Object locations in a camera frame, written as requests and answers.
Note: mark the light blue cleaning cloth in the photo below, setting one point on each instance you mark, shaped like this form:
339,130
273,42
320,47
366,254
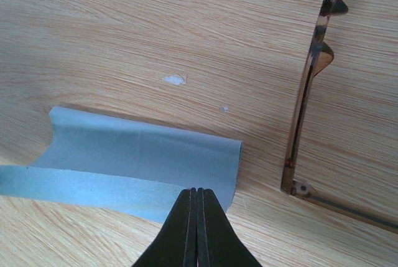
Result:
128,166

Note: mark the brown translucent sunglasses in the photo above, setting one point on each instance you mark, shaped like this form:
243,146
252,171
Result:
319,56

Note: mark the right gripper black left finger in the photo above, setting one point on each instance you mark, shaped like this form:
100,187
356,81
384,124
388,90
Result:
176,243

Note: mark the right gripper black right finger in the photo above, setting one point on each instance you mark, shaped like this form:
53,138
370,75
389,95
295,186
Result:
217,243

